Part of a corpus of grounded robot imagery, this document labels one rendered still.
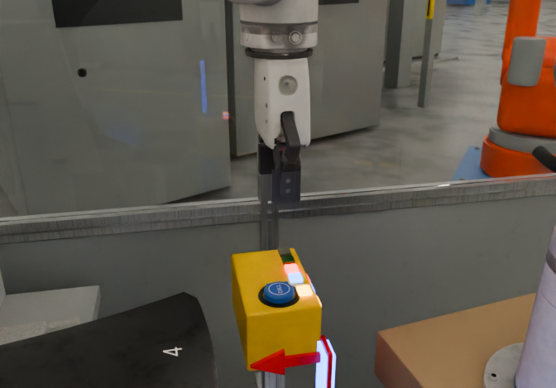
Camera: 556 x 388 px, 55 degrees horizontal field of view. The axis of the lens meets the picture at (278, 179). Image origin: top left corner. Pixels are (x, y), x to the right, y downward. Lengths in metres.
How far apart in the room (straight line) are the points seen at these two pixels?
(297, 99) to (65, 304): 0.73
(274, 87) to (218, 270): 0.72
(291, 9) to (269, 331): 0.39
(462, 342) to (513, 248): 0.71
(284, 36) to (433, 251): 0.89
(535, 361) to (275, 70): 0.43
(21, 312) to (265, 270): 0.55
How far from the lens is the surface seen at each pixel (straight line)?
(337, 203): 1.20
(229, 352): 1.36
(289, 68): 0.57
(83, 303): 1.15
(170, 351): 0.48
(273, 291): 0.72
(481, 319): 0.85
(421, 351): 0.77
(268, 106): 0.57
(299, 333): 0.73
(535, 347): 0.68
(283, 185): 0.59
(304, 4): 0.57
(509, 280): 1.53
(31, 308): 1.17
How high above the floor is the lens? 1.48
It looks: 22 degrees down
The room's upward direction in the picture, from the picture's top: straight up
